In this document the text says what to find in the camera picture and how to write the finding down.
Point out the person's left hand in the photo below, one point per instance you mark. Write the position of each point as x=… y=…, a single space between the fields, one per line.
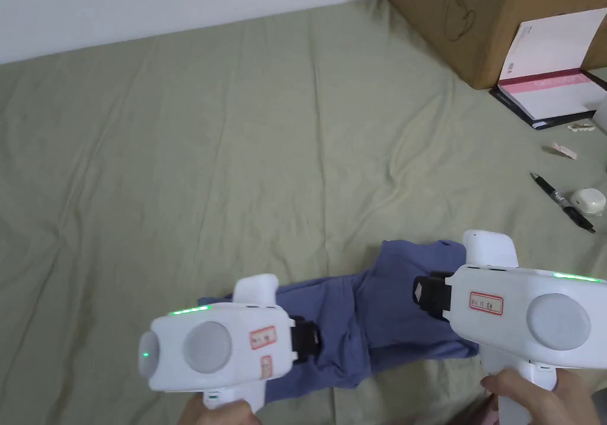
x=220 y=411

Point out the white box with pink band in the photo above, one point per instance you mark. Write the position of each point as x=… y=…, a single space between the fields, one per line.
x=555 y=74

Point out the small round white case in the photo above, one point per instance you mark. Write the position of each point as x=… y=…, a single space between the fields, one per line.
x=586 y=200

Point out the black pen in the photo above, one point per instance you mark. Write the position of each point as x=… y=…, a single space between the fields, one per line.
x=562 y=202

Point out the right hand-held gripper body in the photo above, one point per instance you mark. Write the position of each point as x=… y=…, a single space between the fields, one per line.
x=531 y=316

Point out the bed with pale green sheet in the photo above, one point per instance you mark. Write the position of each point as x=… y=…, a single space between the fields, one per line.
x=189 y=159

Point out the crumpled paper scrap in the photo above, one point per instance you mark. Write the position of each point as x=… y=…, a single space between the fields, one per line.
x=562 y=150

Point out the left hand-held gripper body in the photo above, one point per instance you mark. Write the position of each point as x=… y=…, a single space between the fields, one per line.
x=213 y=344

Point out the brown cardboard carton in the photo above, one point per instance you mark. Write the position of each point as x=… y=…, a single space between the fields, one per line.
x=483 y=17

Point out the person's right hand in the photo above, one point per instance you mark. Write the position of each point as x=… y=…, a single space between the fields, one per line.
x=536 y=396

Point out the small beige hair clip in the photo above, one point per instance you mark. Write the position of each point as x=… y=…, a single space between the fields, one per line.
x=581 y=127

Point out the dark blue shirt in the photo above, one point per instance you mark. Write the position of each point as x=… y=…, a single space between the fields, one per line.
x=379 y=311

